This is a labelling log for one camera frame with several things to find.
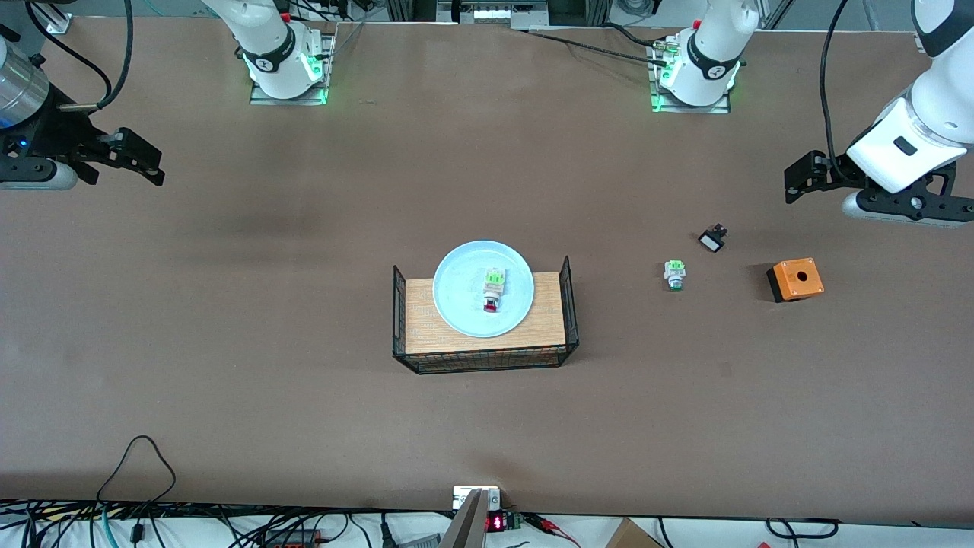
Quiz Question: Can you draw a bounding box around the red clip lead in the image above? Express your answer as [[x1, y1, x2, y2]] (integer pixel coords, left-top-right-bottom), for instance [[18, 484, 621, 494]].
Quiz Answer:
[[524, 513, 581, 548]]

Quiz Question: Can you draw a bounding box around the red push button switch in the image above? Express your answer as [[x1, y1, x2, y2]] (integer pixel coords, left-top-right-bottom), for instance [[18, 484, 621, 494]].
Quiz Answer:
[[482, 267, 508, 314]]

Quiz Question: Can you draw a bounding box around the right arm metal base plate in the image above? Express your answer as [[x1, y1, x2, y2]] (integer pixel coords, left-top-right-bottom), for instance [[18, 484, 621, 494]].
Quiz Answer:
[[250, 30, 336, 106]]

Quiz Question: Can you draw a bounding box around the orange button enclosure box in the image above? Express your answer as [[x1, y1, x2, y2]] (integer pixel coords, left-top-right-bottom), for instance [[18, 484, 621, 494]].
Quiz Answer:
[[766, 257, 826, 304]]

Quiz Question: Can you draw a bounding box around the black power adapter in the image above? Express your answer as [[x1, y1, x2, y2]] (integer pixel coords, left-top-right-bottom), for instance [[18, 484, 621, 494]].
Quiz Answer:
[[259, 528, 322, 548]]

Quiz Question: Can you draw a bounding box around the black looped cable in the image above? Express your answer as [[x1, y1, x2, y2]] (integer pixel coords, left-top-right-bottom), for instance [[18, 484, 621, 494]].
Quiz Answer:
[[95, 435, 178, 543]]

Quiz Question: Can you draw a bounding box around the black coiled cable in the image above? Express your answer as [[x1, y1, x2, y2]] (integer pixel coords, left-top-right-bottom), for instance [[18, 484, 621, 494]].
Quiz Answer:
[[765, 517, 842, 540]]

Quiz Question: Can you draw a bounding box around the wooden board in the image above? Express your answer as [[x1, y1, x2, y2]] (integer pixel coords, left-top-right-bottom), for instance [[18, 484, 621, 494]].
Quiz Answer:
[[405, 272, 568, 355]]

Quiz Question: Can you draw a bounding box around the brown cardboard box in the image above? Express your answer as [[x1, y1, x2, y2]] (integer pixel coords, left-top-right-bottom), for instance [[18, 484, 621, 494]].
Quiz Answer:
[[604, 518, 664, 548]]

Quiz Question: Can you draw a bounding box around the wooden wire-frame shelf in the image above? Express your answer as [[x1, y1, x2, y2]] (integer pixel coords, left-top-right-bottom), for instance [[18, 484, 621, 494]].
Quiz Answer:
[[392, 255, 580, 375]]

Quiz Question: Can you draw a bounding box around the grey mounting pole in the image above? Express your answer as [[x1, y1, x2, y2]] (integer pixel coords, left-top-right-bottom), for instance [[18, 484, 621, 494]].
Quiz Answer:
[[440, 489, 489, 548]]

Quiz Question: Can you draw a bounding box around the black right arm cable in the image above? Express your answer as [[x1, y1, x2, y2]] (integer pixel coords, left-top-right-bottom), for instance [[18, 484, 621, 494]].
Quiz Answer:
[[26, 0, 135, 113]]

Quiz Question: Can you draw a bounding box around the white control device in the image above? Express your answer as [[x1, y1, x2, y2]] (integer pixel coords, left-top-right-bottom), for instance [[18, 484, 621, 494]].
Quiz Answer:
[[437, 0, 550, 25]]

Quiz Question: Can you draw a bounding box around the black cable across table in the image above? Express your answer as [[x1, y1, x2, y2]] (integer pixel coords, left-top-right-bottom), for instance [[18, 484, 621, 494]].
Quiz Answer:
[[524, 29, 672, 66]]

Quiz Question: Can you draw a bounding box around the silver metal bracket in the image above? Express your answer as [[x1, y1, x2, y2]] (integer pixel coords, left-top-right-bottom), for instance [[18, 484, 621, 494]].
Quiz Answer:
[[453, 486, 501, 511]]

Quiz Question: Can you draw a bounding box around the light blue round plate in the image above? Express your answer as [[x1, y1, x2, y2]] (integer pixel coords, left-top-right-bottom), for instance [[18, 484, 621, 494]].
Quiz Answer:
[[432, 240, 535, 339]]

